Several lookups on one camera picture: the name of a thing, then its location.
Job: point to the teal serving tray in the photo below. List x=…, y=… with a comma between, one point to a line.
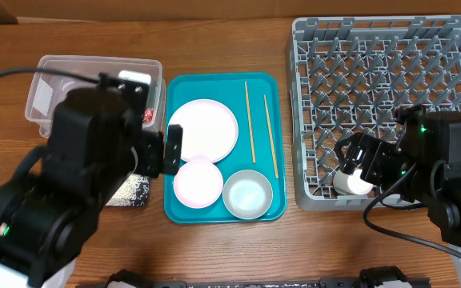
x=230, y=91

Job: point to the grey dishwasher rack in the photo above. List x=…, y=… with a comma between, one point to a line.
x=350, y=74

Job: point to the red snack wrapper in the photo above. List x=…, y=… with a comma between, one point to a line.
x=148, y=116

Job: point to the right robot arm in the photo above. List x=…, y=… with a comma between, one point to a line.
x=423, y=167

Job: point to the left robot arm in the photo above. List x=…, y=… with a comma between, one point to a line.
x=51, y=205

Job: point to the black food waste tray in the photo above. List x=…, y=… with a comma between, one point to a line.
x=127, y=164

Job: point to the rice food waste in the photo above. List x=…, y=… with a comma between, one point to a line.
x=134, y=192

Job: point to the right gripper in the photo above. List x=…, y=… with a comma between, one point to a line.
x=377, y=150

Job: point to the white cup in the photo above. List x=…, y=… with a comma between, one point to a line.
x=351, y=184

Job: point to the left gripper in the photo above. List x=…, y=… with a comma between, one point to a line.
x=153, y=158

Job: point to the wooden chopstick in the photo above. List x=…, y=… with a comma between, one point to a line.
x=250, y=123
x=270, y=132

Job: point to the grey bowl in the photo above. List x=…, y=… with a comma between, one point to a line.
x=247, y=194

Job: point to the clear plastic waste bin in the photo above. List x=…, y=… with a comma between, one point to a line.
x=47, y=91

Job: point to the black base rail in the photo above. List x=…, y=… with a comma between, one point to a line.
x=383, y=276

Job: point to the small pink bowl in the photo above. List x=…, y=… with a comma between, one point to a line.
x=198, y=184

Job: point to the large pink plate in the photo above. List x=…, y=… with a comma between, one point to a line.
x=210, y=130

